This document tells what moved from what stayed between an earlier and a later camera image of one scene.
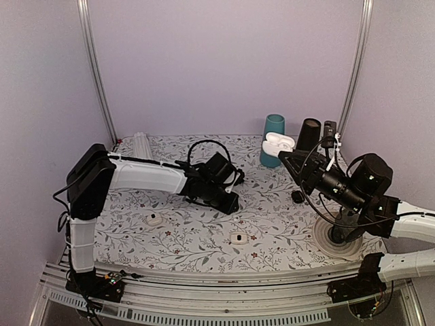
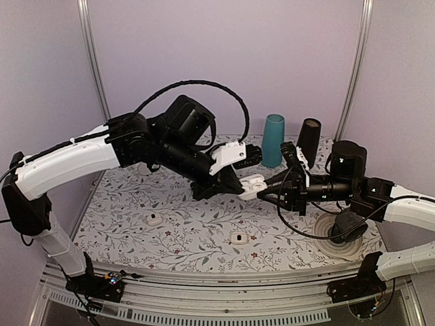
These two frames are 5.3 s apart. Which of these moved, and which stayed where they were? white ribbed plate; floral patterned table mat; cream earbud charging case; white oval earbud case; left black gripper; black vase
Moved: white oval earbud case; left black gripper
Stayed: floral patterned table mat; white ribbed plate; black vase; cream earbud charging case
